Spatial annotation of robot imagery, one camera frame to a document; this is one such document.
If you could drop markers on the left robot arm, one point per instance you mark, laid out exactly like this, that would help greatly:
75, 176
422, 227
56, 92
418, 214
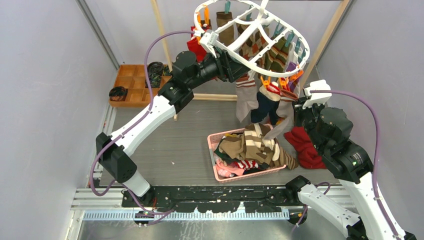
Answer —
114, 151

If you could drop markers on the maroon purple orange striped sock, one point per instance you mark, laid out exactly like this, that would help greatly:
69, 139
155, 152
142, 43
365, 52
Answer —
293, 80

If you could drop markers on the argyle sock in basket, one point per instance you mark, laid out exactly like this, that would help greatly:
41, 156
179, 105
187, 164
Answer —
250, 145

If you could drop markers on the rolled dark sock centre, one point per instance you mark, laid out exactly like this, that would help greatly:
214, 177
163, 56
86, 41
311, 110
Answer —
154, 81

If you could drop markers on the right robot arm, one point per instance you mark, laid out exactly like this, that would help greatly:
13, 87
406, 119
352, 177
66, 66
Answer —
329, 131

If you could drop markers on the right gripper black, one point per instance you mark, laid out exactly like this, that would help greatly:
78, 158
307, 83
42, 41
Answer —
298, 109

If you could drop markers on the red hanging sock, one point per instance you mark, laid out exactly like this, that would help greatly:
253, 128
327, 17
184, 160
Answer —
194, 46

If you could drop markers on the rolled dark sock left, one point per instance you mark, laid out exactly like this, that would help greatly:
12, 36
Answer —
118, 94

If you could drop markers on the wooden clothes rack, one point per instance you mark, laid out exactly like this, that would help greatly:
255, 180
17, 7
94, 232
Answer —
334, 23

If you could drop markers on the argyle hanging sock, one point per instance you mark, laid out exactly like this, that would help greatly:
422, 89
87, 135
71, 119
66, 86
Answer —
254, 44

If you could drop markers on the orange wooden compartment tray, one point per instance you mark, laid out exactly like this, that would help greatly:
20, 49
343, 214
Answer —
133, 78

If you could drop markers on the grey beige sock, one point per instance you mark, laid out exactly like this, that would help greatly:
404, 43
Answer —
246, 91

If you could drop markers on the red cloth on table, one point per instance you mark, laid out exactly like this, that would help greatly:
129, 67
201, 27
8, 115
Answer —
307, 155

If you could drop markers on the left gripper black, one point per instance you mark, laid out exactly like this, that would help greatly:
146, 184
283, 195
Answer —
229, 69

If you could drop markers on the green striped hanging sock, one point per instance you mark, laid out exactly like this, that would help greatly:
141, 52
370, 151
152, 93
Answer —
276, 58

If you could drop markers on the brown striped sock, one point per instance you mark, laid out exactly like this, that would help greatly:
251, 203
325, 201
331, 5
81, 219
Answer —
282, 158

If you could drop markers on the pink plastic basket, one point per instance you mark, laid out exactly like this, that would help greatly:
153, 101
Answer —
225, 172

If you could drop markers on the white hanging sock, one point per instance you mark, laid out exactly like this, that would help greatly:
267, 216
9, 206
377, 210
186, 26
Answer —
292, 58

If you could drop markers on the white plastic clip hanger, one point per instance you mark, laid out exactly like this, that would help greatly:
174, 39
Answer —
258, 22

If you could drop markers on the rolled dark green sock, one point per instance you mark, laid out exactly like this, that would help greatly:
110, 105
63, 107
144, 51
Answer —
166, 71

